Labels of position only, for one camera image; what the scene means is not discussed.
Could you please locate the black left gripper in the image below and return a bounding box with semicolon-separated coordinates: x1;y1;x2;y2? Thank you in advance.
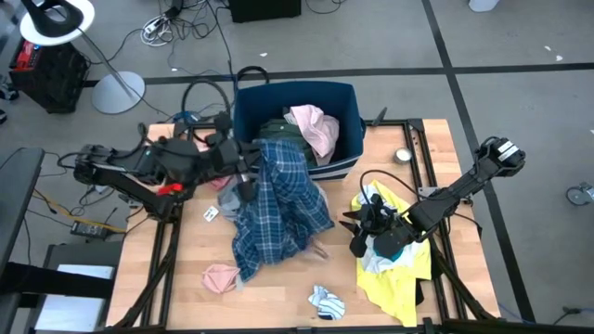
206;136;264;175

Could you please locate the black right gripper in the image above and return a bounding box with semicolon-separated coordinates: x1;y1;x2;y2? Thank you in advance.
338;194;401;237

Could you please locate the dark green shirt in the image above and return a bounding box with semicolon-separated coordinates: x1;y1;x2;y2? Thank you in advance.
257;118;321;168

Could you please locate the teal garment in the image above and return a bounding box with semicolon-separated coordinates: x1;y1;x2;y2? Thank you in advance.
373;238;405;262

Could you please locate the white garment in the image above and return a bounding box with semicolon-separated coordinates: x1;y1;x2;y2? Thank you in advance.
357;184;421;276

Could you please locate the grey garment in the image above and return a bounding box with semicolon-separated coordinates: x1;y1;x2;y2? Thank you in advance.
216;183;247;224

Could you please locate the blue plaid shirt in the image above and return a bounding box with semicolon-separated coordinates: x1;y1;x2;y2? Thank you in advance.
230;137;336;283

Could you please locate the navy white striped fabric bin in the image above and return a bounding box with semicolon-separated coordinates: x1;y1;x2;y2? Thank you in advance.
231;81;368;182

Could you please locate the yellow shirt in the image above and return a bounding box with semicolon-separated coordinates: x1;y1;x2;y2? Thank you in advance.
350;179;433;328

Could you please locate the white striped sock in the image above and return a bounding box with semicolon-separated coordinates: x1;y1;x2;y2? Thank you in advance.
308;285;347;321

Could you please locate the salmon pink cloth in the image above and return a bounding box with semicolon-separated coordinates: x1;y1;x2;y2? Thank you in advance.
200;263;243;295

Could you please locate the silver tape roll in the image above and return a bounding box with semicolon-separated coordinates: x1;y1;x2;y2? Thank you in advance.
393;147;414;166

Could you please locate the black box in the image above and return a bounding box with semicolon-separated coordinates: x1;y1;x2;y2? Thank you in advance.
228;0;303;24

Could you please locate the white floor lamp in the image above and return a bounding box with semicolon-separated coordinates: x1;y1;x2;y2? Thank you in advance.
19;0;147;115

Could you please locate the white power strip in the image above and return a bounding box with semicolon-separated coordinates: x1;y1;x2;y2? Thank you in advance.
140;13;175;47

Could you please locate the black power adapter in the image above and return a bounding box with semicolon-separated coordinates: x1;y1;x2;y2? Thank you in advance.
70;219;112;241

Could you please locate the black crate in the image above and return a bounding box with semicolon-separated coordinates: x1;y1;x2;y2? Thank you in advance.
8;39;92;115

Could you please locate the grey caster wheel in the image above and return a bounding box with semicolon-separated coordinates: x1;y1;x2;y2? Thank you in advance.
565;181;594;208

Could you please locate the black flat bar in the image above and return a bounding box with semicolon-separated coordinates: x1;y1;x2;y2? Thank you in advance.
0;262;116;301

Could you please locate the black desk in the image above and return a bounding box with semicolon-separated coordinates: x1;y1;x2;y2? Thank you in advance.
0;147;46;275

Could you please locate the red box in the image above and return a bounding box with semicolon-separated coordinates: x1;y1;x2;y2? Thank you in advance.
13;39;44;71

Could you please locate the white container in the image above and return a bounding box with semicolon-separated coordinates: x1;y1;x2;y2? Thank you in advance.
468;0;501;14

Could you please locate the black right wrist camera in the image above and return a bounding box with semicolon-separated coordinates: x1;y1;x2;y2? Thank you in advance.
348;233;372;259

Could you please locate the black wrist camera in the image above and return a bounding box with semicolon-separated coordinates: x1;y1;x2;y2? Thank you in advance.
348;233;372;259
235;172;257;203

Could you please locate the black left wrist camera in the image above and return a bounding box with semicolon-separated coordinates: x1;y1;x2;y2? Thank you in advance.
235;172;257;203

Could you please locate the coiled black cable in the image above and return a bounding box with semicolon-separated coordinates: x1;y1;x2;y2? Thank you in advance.
235;64;271;88

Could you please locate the black aluminium frame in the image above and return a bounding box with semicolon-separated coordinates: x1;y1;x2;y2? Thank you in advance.
106;118;594;334

